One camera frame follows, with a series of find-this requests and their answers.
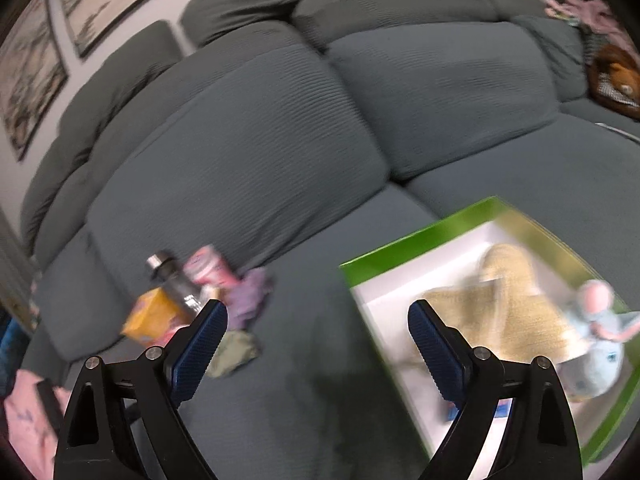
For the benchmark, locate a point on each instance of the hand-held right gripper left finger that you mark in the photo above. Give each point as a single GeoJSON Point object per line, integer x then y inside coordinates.
{"type": "Point", "coordinates": [200, 350]}

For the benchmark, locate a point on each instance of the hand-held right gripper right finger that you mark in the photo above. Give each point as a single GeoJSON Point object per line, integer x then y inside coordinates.
{"type": "Point", "coordinates": [435, 350]}

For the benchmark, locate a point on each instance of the green box with white inside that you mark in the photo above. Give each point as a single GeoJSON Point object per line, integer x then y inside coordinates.
{"type": "Point", "coordinates": [400, 305]}

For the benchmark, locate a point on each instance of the beige knitted cloth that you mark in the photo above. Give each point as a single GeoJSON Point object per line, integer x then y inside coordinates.
{"type": "Point", "coordinates": [500, 300]}

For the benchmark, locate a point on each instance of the pale blue plush toy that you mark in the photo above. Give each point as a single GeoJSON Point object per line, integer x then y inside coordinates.
{"type": "Point", "coordinates": [600, 345]}

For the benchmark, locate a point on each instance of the olive green cloth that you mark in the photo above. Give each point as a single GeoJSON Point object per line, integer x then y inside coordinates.
{"type": "Point", "coordinates": [235, 355]}

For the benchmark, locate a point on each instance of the yellow carton box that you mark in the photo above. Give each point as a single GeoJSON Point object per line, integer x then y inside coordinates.
{"type": "Point", "coordinates": [150, 315]}

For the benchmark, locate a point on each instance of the glass bottle with steel cap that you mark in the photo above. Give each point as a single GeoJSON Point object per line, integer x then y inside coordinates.
{"type": "Point", "coordinates": [175, 282]}

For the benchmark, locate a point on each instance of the purple scrunchie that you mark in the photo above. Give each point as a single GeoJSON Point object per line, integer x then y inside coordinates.
{"type": "Point", "coordinates": [250, 295]}

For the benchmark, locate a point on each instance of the pink plastic canister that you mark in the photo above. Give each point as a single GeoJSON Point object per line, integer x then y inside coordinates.
{"type": "Point", "coordinates": [210, 267]}

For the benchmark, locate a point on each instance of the small blue red packet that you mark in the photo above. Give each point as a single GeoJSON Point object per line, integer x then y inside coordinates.
{"type": "Point", "coordinates": [501, 412]}

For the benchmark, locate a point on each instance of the pink blanket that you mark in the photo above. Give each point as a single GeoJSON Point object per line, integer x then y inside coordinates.
{"type": "Point", "coordinates": [30, 425]}

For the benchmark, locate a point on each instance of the window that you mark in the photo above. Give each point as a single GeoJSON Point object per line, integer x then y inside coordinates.
{"type": "Point", "coordinates": [12, 350]}

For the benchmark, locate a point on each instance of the grey sofa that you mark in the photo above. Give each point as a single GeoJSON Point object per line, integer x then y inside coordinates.
{"type": "Point", "coordinates": [250, 160]}

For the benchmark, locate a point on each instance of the grey curtain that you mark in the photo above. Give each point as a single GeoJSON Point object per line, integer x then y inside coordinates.
{"type": "Point", "coordinates": [12, 260]}

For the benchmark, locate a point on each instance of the framed landscape picture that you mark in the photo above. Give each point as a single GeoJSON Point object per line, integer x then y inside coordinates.
{"type": "Point", "coordinates": [30, 75]}
{"type": "Point", "coordinates": [120, 0]}

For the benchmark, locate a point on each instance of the brown plush toy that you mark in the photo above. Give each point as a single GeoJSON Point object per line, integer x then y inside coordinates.
{"type": "Point", "coordinates": [620, 75]}

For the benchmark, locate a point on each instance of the pink fabric bundle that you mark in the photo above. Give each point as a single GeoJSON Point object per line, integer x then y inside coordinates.
{"type": "Point", "coordinates": [590, 10]}

